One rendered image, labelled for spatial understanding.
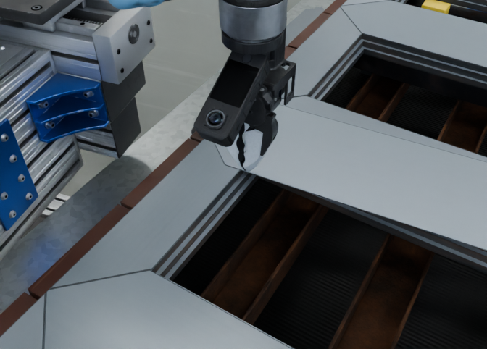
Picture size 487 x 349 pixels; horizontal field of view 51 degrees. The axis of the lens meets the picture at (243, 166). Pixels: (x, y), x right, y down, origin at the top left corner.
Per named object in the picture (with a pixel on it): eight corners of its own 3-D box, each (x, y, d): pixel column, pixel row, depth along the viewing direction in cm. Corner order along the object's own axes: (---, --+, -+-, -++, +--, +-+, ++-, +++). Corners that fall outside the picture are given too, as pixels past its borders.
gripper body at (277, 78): (295, 101, 69) (302, 18, 60) (264, 137, 63) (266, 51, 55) (246, 85, 72) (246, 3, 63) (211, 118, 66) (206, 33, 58)
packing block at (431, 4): (447, 17, 131) (451, 2, 129) (441, 25, 128) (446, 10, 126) (424, 11, 134) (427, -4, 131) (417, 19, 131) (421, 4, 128)
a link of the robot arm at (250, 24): (266, 14, 52) (199, -4, 55) (265, 54, 55) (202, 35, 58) (299, -14, 57) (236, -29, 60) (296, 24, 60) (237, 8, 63)
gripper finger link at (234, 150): (262, 150, 75) (264, 99, 69) (241, 175, 72) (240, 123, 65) (244, 143, 77) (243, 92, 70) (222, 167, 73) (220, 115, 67)
